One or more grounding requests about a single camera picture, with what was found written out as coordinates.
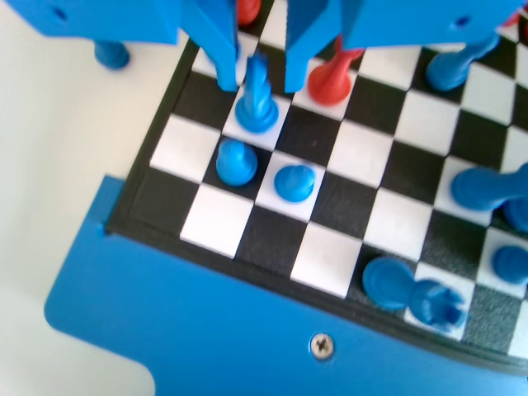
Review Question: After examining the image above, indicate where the blue board mount plate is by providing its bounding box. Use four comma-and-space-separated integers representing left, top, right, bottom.
43, 175, 528, 396

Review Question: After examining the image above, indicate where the blue chess rook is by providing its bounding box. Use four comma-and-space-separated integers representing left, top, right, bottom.
449, 163, 528, 215
361, 255, 469, 335

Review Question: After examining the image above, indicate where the black and white chessboard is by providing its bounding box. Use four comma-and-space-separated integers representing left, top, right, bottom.
105, 0, 528, 379

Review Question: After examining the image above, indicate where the red chess pawn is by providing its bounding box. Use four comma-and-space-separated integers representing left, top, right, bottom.
501, 8, 523, 29
237, 0, 263, 26

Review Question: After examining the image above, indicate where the silver screw in blue plate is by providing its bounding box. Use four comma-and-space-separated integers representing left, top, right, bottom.
309, 332, 336, 361

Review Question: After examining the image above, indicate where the blue chess pawn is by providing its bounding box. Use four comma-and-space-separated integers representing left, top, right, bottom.
214, 138, 260, 187
272, 163, 318, 204
426, 35, 501, 94
490, 243, 528, 286
92, 39, 131, 71

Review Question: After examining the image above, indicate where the blue chess bishop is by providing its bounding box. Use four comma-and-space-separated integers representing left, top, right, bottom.
501, 197, 528, 234

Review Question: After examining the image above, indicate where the red chess bishop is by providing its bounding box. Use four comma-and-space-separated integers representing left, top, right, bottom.
307, 35, 364, 107

